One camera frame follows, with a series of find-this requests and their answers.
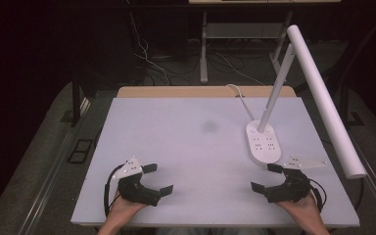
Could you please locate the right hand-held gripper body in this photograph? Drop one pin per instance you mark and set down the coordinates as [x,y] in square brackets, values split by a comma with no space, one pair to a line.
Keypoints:
[293,189]

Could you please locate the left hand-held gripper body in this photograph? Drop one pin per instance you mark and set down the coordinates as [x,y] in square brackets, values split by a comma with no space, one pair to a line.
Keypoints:
[137,191]

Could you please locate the person's right hand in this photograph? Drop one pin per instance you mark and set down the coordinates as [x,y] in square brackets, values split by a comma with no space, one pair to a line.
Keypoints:
[305,209]

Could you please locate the person's left hand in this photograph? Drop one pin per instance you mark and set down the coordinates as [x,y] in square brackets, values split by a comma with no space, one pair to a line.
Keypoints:
[122,209]

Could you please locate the white foam board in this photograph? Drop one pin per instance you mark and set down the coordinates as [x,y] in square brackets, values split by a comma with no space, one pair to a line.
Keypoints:
[182,156]

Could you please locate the white desk lamp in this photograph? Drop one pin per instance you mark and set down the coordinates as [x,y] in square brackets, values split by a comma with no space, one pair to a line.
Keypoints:
[323,104]

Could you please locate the wooden table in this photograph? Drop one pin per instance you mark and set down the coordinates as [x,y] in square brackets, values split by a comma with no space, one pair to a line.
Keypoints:
[182,91]

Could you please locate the black metal stand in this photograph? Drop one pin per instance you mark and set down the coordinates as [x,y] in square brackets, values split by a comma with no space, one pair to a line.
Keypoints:
[75,104]

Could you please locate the black rectangular floor frame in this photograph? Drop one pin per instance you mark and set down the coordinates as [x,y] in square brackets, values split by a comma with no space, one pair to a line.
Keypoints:
[80,151]

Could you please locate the white metal desk frame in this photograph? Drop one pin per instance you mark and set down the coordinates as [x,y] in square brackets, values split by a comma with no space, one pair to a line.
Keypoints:
[204,58]

